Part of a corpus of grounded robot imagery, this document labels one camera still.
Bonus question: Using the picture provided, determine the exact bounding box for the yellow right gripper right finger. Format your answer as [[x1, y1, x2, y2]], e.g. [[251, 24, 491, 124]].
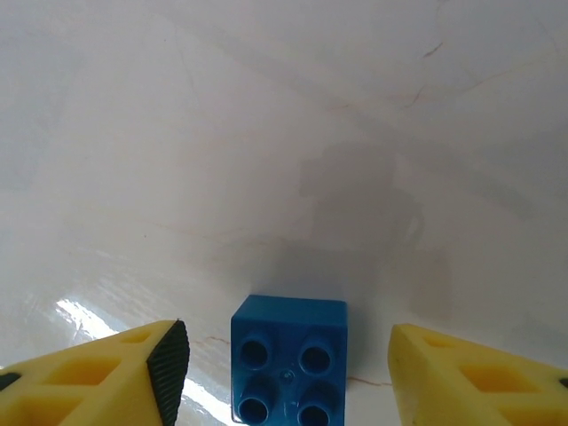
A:
[[387, 323, 568, 426]]

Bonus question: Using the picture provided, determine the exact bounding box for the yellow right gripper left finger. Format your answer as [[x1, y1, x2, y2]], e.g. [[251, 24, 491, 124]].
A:
[[0, 318, 191, 426]]

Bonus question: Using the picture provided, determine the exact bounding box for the blue square lego brick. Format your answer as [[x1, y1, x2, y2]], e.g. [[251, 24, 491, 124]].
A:
[[229, 294, 349, 426]]

